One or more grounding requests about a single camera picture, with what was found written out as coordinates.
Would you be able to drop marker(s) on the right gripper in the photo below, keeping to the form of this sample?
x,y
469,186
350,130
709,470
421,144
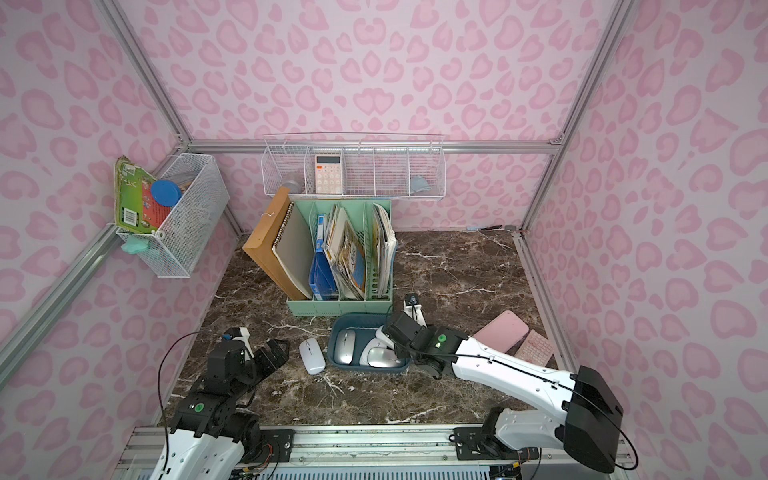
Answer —
x,y
397,327

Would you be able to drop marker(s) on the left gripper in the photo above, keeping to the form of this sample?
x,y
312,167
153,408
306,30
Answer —
x,y
264,358

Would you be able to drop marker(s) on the silver grey mouse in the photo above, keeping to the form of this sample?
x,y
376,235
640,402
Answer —
x,y
379,357

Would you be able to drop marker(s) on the teal storage box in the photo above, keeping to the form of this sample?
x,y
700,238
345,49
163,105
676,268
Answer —
x,y
365,325

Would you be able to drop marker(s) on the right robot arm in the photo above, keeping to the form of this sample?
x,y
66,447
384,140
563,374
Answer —
x,y
575,412

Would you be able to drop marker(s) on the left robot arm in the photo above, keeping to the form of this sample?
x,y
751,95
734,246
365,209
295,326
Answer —
x,y
209,434

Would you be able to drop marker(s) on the blue folder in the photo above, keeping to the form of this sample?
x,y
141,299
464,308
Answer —
x,y
321,279

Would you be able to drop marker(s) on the pink case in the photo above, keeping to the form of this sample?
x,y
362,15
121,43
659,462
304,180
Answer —
x,y
503,332

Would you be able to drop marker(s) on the picture books stack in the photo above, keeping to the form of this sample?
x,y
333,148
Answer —
x,y
346,255

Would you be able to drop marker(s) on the green file organizer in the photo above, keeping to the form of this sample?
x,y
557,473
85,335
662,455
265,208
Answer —
x,y
360,215

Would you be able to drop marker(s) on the grey spiral notebook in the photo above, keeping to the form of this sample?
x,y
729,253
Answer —
x,y
294,249

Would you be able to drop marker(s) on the brown folder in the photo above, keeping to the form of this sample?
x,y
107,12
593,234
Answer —
x,y
259,245

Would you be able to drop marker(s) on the pink calculator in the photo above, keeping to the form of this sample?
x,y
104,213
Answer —
x,y
535,349

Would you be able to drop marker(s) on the white mesh side basket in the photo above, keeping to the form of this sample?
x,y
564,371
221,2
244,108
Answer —
x,y
187,229

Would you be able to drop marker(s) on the mint green clip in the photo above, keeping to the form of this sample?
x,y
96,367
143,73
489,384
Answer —
x,y
138,245

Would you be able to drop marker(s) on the white calculator in basket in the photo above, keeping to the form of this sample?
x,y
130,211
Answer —
x,y
328,174

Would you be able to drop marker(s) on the blue round lid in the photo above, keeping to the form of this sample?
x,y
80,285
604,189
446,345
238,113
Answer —
x,y
166,193

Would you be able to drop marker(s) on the green card package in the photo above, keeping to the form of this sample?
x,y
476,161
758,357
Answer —
x,y
136,210

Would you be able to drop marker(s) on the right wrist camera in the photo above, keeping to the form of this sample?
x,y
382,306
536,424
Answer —
x,y
412,307

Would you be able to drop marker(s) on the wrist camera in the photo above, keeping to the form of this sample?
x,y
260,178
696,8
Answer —
x,y
241,334
412,307

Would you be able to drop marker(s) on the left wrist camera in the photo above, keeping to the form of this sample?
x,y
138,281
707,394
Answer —
x,y
241,334

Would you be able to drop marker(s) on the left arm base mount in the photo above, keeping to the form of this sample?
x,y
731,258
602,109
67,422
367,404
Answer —
x,y
271,445

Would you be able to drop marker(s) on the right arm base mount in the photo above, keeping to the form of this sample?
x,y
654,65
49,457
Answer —
x,y
473,444

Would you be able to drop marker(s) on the long white wire basket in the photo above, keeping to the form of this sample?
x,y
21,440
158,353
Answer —
x,y
371,169

